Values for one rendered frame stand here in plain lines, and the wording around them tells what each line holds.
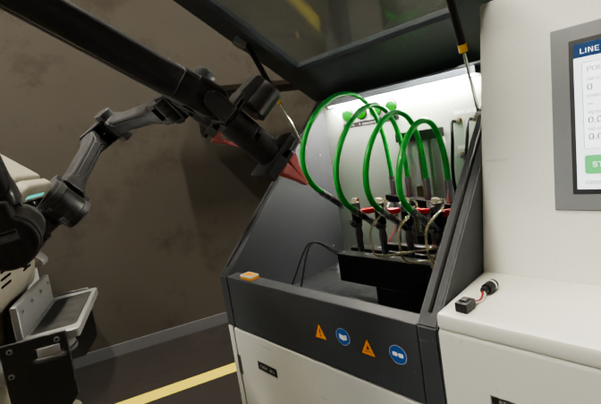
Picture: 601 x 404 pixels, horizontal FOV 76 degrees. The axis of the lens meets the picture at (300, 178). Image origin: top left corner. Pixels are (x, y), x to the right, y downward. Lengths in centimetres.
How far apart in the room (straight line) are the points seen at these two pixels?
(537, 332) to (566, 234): 25
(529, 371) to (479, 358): 7
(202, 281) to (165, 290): 27
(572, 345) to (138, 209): 276
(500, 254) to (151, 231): 256
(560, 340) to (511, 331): 6
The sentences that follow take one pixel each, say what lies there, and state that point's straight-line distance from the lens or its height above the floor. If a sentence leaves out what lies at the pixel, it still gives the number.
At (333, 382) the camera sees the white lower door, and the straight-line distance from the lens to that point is 101.
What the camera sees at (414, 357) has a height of 88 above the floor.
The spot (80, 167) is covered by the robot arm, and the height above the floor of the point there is 133.
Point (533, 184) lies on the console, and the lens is 89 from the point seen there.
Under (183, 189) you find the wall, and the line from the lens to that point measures 306.
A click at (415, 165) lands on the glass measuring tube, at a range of 126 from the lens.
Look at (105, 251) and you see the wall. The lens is 312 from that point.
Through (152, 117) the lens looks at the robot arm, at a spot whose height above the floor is 143.
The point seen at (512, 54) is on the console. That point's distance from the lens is 96.
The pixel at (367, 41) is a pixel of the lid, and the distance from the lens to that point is 122.
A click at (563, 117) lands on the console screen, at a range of 90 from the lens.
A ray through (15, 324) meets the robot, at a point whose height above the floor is 107.
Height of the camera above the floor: 131
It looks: 5 degrees down
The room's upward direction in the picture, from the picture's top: 9 degrees counter-clockwise
